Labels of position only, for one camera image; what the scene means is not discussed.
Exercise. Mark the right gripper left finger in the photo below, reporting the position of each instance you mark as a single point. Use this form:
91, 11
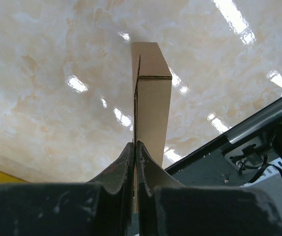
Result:
99, 207

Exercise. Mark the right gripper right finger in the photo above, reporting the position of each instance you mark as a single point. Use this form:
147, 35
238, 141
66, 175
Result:
168, 208

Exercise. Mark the brown cardboard box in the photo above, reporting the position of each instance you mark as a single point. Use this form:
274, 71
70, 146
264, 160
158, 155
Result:
152, 83

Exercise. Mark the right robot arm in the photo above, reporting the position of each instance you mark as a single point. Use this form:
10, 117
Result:
200, 196

